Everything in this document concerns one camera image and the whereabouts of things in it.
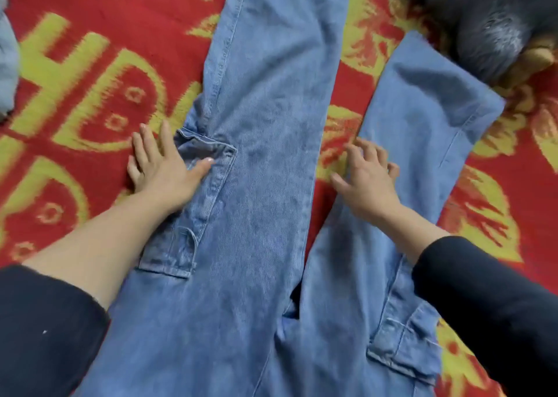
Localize person's right hand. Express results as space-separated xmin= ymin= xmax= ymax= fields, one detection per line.
xmin=330 ymin=137 xmax=402 ymax=226

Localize person's left hand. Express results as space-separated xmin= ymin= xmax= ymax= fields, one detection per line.
xmin=126 ymin=120 xmax=215 ymax=215

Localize blue denim cargo jeans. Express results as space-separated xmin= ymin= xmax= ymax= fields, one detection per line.
xmin=72 ymin=0 xmax=506 ymax=397

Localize person's right forearm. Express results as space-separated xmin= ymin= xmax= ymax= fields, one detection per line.
xmin=378 ymin=204 xmax=558 ymax=397

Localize person's left forearm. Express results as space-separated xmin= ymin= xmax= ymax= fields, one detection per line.
xmin=0 ymin=191 xmax=171 ymax=397

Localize red yellow patterned blanket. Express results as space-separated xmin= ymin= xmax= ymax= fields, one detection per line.
xmin=0 ymin=0 xmax=558 ymax=397

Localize light blue denim garment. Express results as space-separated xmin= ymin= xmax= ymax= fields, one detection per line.
xmin=0 ymin=0 xmax=21 ymax=122

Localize dark grey fur-trimmed garment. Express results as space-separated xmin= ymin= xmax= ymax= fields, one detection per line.
xmin=387 ymin=0 xmax=558 ymax=85

